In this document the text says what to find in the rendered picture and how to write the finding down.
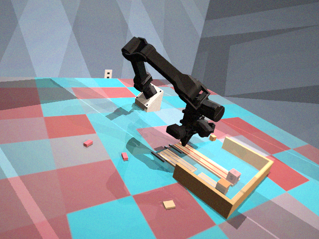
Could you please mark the small orange-brown cube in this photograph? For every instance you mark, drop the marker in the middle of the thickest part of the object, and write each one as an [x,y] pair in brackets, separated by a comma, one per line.
[212,137]

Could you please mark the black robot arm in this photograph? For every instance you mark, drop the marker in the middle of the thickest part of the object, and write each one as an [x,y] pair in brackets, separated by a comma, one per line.
[138,51]

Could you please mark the small pink block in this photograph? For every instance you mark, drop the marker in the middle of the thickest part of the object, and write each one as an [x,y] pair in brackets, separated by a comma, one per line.
[124,156]
[87,143]

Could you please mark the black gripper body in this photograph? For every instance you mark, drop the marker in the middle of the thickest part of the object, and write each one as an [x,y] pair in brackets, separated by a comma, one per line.
[179,132]

